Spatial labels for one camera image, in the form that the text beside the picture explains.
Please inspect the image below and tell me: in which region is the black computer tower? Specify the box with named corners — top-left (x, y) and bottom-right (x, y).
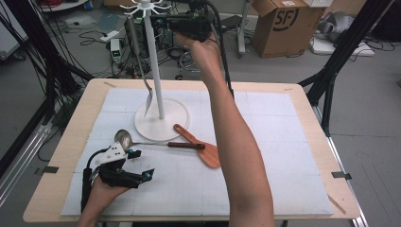
top-left (123, 12), bottom-right (174, 60)

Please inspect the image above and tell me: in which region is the tan tape strip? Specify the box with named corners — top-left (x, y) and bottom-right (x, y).
top-left (326, 194), bottom-right (347, 216)

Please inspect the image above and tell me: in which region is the person's left hand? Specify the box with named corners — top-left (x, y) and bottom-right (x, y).
top-left (79, 175), bottom-right (131, 221)

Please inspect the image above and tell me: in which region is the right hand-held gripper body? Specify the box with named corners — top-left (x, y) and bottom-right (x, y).
top-left (165, 10), bottom-right (217, 43)

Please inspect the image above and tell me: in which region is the black metal stand with cables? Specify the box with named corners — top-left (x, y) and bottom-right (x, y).
top-left (0, 0), bottom-right (95, 126)

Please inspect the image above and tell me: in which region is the steel spatula turner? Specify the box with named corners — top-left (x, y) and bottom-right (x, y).
top-left (127, 15), bottom-right (155, 118)

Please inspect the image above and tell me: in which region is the steel ladle with brown handle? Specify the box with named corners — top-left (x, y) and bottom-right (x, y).
top-left (113, 129), bottom-right (206, 151)

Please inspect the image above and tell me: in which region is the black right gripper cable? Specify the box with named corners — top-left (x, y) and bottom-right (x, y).
top-left (201, 0), bottom-right (235, 98)

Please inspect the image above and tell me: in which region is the brown cardboard box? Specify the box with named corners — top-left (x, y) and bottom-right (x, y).
top-left (252, 0), bottom-right (327, 60)

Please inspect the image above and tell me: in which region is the white utensil rack stand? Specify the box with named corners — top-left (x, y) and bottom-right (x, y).
top-left (119, 0), bottom-right (191, 142)

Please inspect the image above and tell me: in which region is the white metal post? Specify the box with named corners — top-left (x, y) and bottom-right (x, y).
top-left (236, 0), bottom-right (253, 59)

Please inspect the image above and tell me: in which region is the wooden rice paddle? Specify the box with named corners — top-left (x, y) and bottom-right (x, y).
top-left (172, 123), bottom-right (221, 169)

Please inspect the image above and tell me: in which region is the black flat laptop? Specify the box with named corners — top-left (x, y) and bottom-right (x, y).
top-left (218, 14), bottom-right (243, 33)

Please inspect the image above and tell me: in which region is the aluminium rail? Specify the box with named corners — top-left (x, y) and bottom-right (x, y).
top-left (0, 121), bottom-right (53, 207)
top-left (311, 105), bottom-right (369, 227)

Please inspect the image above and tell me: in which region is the black tape strip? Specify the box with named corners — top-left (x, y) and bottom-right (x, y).
top-left (330, 170), bottom-right (353, 181)
top-left (34, 166), bottom-right (60, 176)

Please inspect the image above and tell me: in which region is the white power strip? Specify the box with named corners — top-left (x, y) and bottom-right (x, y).
top-left (99, 29), bottom-right (121, 44)

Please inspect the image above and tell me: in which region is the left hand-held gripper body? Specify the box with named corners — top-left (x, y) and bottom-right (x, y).
top-left (94, 141), bottom-right (144, 189)

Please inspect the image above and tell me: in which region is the white device with green display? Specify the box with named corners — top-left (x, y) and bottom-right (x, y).
top-left (110, 38), bottom-right (123, 64)

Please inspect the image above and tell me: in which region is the light wooden table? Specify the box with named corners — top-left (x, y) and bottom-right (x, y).
top-left (22, 78), bottom-right (361, 223)

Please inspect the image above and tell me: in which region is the grey bag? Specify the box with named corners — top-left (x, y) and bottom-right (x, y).
top-left (316, 11), bottom-right (357, 44)

